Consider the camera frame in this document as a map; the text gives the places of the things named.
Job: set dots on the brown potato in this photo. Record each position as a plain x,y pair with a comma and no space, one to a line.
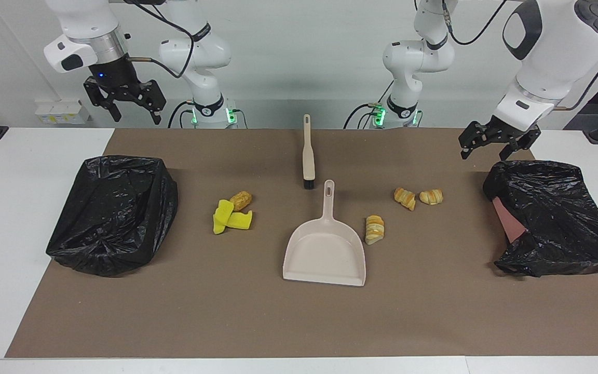
241,200

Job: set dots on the white power strip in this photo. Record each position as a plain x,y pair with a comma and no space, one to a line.
60,113

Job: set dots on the pink bin box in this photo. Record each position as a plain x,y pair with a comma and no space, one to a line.
509,221

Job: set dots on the beige plastic dustpan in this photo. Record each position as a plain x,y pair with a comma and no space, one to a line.
325,249

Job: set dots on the black plastic trash bag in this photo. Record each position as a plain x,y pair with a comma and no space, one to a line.
563,218
112,218

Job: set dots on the golden croissant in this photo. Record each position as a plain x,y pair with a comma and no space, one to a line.
375,230
431,197
405,199

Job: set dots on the brown table mat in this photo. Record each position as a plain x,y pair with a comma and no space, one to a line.
278,322

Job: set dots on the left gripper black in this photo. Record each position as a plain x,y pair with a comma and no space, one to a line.
509,132

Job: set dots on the beige brush black bristles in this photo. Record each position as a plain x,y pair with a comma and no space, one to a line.
308,161

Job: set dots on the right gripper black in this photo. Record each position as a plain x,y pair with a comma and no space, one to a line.
114,78

